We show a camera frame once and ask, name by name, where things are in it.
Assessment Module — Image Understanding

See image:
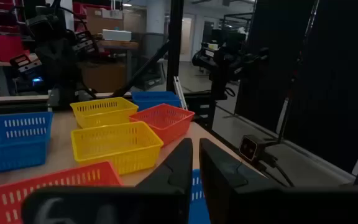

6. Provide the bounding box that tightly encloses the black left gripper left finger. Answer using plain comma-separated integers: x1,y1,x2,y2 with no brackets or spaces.
21,138,194,224

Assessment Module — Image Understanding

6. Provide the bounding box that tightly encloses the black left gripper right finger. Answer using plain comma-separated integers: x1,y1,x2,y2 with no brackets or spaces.
199,138,358,224

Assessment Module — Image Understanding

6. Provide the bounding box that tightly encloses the blue plastic basket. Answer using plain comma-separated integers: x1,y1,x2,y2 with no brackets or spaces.
131,90,183,112
187,169,211,224
0,111,54,174

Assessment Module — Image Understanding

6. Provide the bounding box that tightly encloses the orange plastic basket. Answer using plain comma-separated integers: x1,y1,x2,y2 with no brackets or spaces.
0,160,124,224
129,103,196,146

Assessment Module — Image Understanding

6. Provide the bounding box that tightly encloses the yellow plastic basket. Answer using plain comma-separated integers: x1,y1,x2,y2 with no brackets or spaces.
70,96,139,129
70,121,165,175

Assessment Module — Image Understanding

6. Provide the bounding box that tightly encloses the silver metal bar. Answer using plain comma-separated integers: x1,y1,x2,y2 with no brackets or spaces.
172,75,188,111

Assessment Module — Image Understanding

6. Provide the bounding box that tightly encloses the wooden desk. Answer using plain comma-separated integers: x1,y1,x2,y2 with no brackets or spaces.
96,39,140,83

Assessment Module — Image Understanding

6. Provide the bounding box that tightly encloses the white door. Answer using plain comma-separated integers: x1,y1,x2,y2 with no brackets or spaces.
179,14,196,62

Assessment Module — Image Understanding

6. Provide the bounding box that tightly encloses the black partition curtain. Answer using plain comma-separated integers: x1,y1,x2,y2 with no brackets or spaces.
234,0,358,175

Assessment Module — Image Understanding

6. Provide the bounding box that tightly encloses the white box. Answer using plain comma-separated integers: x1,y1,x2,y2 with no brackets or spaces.
101,29,132,42

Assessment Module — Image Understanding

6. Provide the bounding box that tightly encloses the brown cardboard box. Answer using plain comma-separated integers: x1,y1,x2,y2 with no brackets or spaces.
85,6,124,35

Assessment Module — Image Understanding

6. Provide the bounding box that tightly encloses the small black table camera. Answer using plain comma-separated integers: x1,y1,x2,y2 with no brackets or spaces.
239,134,262,162

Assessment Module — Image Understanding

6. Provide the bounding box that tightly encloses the black camera cable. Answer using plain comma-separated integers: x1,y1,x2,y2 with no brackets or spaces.
256,152,295,187

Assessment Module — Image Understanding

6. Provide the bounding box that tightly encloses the black equipment on pedestal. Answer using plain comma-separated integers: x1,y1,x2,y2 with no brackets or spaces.
191,29,270,130

